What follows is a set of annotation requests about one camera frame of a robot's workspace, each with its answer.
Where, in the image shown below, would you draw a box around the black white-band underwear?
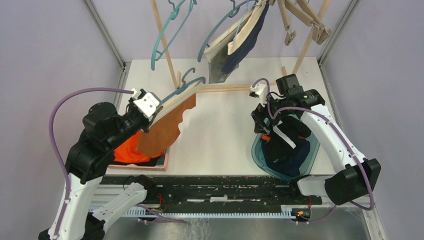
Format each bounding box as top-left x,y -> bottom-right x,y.
260,118 -> 312,163

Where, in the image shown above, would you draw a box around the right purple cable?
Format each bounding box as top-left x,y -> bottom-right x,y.
251,78 -> 375,223

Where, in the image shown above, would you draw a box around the navy cream-band underwear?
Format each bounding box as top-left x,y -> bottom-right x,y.
221,0 -> 270,74

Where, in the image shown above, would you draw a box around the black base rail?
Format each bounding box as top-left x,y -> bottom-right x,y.
99,175 -> 324,215

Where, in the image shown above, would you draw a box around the black garment in tub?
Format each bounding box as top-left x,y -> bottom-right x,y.
283,115 -> 312,138

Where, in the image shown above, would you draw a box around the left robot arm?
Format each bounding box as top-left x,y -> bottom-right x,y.
38,102 -> 158,240

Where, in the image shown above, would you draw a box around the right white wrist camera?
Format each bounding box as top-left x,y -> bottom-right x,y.
249,83 -> 270,107

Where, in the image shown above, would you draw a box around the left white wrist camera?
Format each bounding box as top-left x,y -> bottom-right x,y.
131,88 -> 162,121

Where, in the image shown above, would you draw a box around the light blue hanger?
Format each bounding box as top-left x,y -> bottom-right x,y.
228,0 -> 267,50

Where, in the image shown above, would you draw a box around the brown orange underwear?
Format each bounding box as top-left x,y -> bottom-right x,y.
135,82 -> 202,158

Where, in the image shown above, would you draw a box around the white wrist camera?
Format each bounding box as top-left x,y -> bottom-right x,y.
249,83 -> 270,107
131,88 -> 162,121

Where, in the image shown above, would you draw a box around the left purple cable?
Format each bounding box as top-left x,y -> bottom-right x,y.
48,87 -> 186,238

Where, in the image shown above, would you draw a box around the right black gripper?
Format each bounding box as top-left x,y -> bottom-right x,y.
250,90 -> 292,135

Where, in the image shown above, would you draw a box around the wooden clip hangers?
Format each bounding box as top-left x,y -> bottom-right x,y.
268,0 -> 332,46

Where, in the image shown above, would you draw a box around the purple cable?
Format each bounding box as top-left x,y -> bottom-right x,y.
251,78 -> 375,223
48,87 -> 186,238

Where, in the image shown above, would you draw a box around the wooden clothes rack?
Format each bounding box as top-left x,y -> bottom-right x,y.
150,0 -> 331,93

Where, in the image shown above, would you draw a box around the grey underwear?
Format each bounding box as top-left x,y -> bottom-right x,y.
202,19 -> 241,84

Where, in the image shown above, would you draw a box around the orange garment in basket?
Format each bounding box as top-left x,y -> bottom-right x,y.
114,132 -> 165,167

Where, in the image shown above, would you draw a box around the pink laundry basket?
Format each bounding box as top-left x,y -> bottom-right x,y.
108,148 -> 169,172

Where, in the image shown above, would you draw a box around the navy orange-band underwear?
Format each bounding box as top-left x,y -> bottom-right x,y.
260,134 -> 311,177

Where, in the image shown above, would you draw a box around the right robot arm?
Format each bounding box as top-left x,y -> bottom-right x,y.
249,74 -> 381,211

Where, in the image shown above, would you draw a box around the white cable duct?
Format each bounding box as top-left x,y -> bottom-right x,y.
123,206 -> 310,221

